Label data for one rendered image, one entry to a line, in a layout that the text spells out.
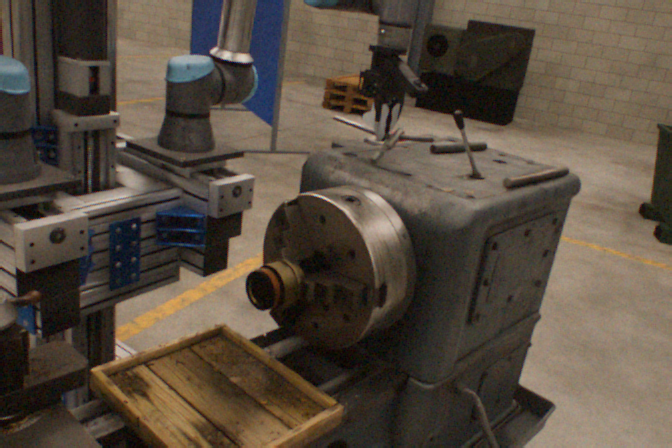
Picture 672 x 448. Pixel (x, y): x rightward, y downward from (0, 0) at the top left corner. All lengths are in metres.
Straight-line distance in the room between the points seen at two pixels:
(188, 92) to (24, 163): 0.46
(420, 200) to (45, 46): 0.92
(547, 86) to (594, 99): 0.79
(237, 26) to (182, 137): 0.32
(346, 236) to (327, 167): 0.28
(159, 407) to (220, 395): 0.11
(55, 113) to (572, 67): 10.10
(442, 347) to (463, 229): 0.26
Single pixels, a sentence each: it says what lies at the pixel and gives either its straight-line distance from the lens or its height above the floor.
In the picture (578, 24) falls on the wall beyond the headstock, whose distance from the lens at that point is 11.14.
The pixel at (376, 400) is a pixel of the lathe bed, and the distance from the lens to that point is 1.26.
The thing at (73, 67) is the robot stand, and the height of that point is 1.36.
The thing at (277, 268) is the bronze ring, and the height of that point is 1.12.
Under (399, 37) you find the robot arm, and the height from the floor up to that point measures 1.52.
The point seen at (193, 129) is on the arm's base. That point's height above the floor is 1.22.
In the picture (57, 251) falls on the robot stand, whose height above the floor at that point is 1.05.
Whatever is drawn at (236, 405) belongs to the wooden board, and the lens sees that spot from 1.15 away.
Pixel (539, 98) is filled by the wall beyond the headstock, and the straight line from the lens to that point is 11.25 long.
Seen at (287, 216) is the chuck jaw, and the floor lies 1.19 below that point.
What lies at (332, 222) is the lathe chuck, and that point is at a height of 1.20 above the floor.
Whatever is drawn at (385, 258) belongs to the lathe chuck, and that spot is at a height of 1.16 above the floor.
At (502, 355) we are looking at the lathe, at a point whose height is 0.79.
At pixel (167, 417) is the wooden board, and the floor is 0.88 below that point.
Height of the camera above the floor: 1.59
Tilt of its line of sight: 21 degrees down
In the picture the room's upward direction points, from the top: 8 degrees clockwise
